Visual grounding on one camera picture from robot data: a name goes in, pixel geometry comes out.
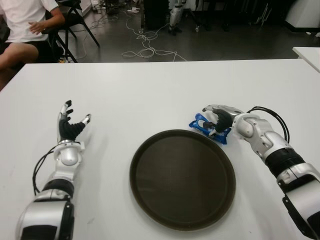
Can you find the round dark brown tray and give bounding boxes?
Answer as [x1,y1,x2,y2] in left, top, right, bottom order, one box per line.
[129,129,237,230]

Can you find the black folding chair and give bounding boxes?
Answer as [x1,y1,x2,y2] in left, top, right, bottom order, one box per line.
[41,0,101,63]

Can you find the seated person in white shirt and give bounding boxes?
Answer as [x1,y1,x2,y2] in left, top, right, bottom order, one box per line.
[0,0,66,91]

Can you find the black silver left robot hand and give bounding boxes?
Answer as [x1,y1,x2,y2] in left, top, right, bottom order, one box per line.
[56,99,93,144]

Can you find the blue Oreo cookie pack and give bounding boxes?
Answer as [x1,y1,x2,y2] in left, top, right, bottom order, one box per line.
[188,112,232,145]

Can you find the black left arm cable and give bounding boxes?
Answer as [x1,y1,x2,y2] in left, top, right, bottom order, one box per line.
[32,144,61,195]

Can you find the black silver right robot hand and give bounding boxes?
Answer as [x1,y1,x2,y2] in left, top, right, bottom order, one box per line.
[201,104,245,137]

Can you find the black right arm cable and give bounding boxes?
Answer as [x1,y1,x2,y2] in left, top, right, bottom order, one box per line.
[246,106,291,145]

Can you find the silver humanoid robot legs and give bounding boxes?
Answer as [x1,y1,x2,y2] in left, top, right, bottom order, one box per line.
[167,0,186,35]

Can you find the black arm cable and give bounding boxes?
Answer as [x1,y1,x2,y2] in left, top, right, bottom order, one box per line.
[32,144,61,195]
[246,106,291,145]

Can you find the white side table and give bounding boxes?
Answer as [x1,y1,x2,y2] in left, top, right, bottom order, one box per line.
[291,46,320,75]

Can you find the white tangled floor cable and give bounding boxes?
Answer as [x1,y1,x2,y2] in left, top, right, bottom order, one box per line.
[121,14,187,62]

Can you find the white cabinet with black base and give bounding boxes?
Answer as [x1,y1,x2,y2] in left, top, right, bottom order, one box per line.
[284,0,320,33]

